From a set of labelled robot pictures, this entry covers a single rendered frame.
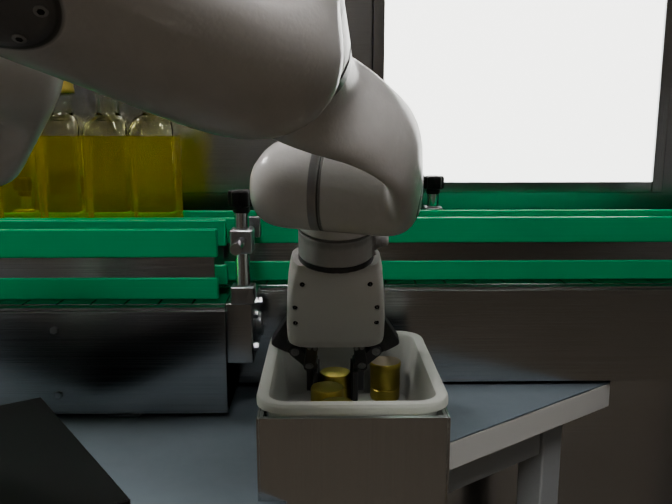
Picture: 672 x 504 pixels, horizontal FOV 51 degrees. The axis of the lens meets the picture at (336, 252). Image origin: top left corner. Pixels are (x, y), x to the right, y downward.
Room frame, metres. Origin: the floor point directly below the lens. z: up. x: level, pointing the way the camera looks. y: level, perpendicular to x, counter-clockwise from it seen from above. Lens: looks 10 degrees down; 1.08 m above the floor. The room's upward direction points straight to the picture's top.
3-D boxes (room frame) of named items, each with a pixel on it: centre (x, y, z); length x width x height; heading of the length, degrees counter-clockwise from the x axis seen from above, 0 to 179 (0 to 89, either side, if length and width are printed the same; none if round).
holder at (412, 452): (0.72, -0.01, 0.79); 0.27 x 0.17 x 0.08; 1
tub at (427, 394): (0.69, -0.01, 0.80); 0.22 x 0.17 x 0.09; 1
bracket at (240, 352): (0.80, 0.11, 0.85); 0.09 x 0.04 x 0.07; 1
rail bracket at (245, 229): (0.79, 0.10, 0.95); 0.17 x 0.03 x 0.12; 1
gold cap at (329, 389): (0.69, 0.01, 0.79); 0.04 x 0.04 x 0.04
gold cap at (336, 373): (0.73, 0.00, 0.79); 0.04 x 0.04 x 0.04
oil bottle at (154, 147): (0.91, 0.23, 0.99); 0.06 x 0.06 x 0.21; 0
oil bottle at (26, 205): (0.91, 0.41, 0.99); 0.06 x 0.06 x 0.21; 0
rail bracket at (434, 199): (0.99, -0.13, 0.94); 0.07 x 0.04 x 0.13; 1
